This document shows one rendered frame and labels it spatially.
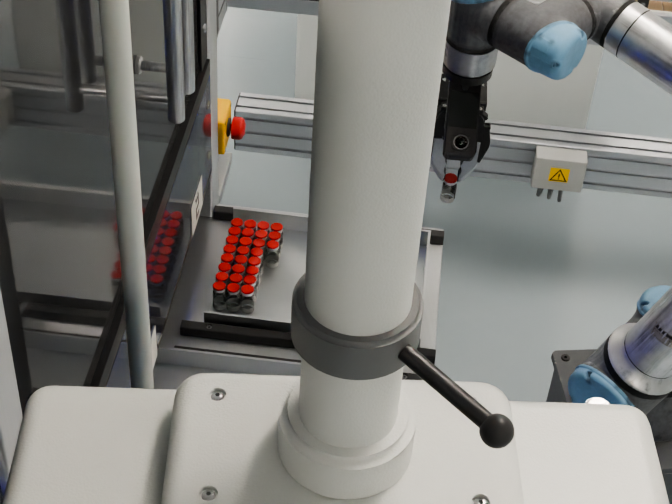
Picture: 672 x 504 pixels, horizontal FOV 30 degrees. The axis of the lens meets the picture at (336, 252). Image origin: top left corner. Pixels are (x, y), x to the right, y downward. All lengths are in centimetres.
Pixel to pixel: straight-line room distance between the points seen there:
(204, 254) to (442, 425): 122
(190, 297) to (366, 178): 135
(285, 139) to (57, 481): 215
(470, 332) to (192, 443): 238
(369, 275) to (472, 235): 280
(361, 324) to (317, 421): 11
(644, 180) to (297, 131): 84
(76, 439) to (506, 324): 241
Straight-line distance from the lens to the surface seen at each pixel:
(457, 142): 175
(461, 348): 323
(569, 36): 164
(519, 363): 322
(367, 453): 87
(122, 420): 99
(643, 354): 178
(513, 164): 303
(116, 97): 114
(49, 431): 99
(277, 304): 203
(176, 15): 139
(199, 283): 207
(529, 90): 362
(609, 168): 305
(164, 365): 194
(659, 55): 171
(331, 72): 68
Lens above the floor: 230
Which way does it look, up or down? 42 degrees down
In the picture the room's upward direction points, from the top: 4 degrees clockwise
